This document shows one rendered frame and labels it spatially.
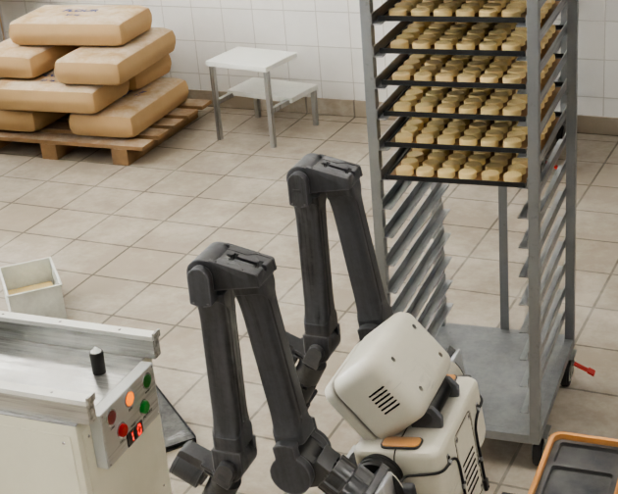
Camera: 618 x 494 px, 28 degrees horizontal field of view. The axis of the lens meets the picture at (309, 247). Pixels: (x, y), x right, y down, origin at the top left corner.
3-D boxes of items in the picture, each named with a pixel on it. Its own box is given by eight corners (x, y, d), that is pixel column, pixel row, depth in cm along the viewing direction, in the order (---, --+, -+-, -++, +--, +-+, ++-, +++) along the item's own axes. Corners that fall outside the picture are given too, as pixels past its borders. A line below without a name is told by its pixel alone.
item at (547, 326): (529, 387, 361) (529, 378, 360) (519, 386, 362) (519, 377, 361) (566, 290, 415) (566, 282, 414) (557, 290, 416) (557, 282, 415)
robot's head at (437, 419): (470, 420, 232) (461, 374, 228) (452, 457, 222) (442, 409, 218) (434, 420, 235) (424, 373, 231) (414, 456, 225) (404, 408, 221)
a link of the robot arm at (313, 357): (325, 353, 251) (339, 332, 259) (277, 324, 253) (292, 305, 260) (304, 393, 258) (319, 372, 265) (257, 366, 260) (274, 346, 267)
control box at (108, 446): (95, 467, 273) (85, 414, 267) (148, 411, 293) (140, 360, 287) (110, 469, 272) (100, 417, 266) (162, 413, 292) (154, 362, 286)
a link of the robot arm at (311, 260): (309, 174, 234) (330, 155, 243) (282, 172, 236) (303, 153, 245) (327, 370, 252) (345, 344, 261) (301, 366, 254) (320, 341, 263)
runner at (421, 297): (398, 347, 371) (398, 338, 370) (389, 346, 372) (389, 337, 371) (451, 257, 425) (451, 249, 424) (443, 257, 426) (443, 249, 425)
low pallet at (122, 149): (-39, 152, 696) (-43, 133, 691) (41, 107, 762) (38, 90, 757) (145, 167, 650) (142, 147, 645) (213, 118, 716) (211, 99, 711)
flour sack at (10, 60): (33, 82, 664) (28, 55, 657) (-27, 78, 681) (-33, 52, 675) (107, 46, 722) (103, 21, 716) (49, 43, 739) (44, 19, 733)
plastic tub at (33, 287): (4, 301, 515) (-3, 267, 508) (57, 290, 521) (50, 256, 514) (14, 332, 489) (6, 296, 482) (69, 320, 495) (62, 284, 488)
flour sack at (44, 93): (-18, 112, 673) (-23, 85, 667) (25, 88, 708) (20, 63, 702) (97, 118, 647) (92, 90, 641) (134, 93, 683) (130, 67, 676)
